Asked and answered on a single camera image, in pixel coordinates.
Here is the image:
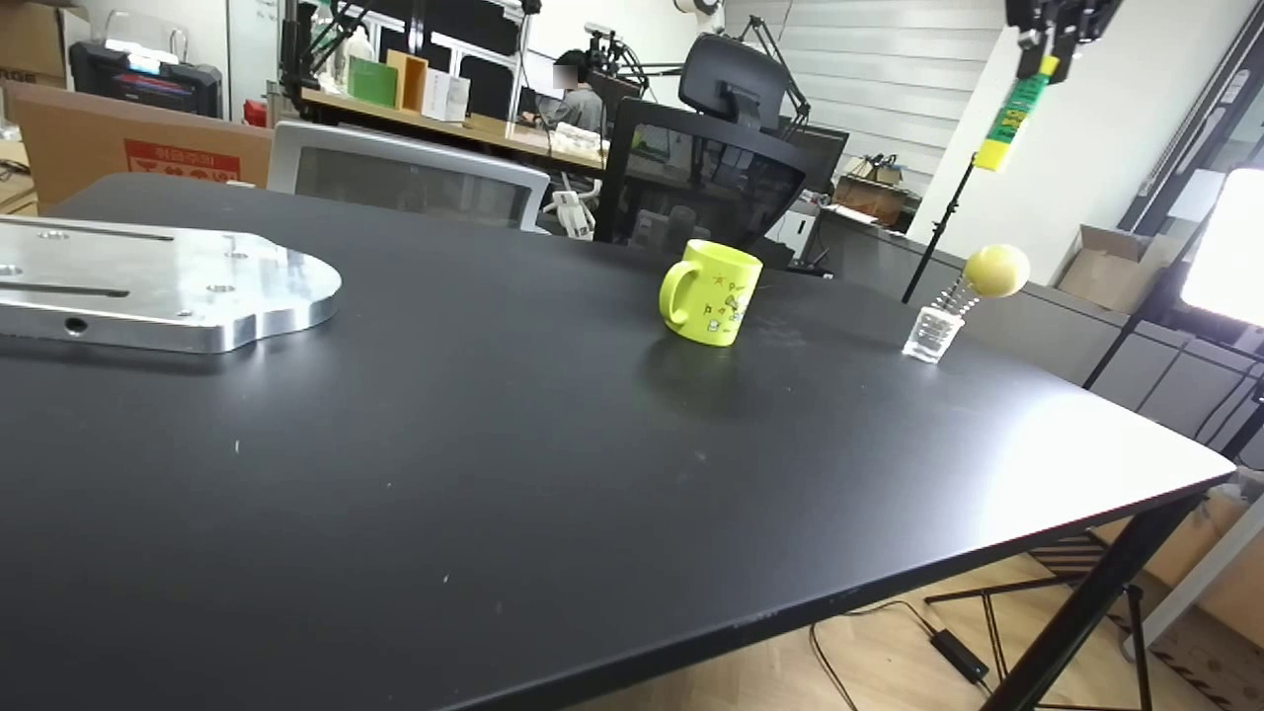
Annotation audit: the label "black power adapter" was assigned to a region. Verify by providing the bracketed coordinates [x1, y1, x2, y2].
[925, 630, 990, 690]

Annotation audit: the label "grey low cabinet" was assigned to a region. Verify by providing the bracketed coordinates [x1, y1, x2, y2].
[800, 204, 1264, 459]

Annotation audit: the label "yellow-green mug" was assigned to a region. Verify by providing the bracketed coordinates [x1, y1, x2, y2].
[655, 237, 768, 352]

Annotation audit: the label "seated person with dark hair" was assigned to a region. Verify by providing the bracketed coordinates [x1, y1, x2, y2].
[545, 49, 613, 140]

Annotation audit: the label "cardboard box with red label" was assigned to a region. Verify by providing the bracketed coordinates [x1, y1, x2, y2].
[0, 79, 278, 220]

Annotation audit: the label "black floor cable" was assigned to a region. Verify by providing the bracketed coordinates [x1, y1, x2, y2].
[803, 596, 942, 711]

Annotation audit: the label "black thin stand pole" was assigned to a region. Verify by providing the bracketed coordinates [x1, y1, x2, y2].
[897, 154, 983, 310]

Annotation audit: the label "yellow ball on stick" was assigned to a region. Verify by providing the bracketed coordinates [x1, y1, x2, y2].
[942, 243, 1035, 323]

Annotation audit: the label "clear cup with QR code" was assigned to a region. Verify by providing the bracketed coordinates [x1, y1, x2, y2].
[897, 303, 969, 366]

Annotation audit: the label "black office chair with headrest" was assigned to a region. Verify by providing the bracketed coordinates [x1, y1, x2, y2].
[593, 29, 852, 262]

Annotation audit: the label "small open cardboard box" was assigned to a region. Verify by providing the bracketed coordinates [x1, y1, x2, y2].
[1051, 220, 1152, 316]

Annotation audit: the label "green box on desk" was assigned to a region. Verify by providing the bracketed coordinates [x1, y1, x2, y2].
[343, 57, 402, 116]

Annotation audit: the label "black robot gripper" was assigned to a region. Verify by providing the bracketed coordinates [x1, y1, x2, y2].
[1004, 0, 1126, 85]

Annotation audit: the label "grey mesh office chair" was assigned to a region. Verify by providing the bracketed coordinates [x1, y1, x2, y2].
[265, 120, 555, 237]

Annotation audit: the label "wooden office desk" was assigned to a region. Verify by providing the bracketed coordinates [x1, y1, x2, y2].
[297, 89, 613, 179]

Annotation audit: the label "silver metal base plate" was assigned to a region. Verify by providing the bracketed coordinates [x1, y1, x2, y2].
[0, 212, 343, 361]

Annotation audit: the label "orange upright box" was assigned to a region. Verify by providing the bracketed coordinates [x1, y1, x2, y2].
[382, 49, 433, 120]

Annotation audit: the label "black equipment case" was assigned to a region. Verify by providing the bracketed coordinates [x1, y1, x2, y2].
[69, 37, 225, 123]

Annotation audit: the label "black table leg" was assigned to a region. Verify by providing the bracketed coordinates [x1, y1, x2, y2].
[979, 490, 1208, 711]

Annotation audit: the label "black floor stand legs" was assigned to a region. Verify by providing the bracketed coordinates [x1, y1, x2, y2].
[919, 527, 1162, 711]

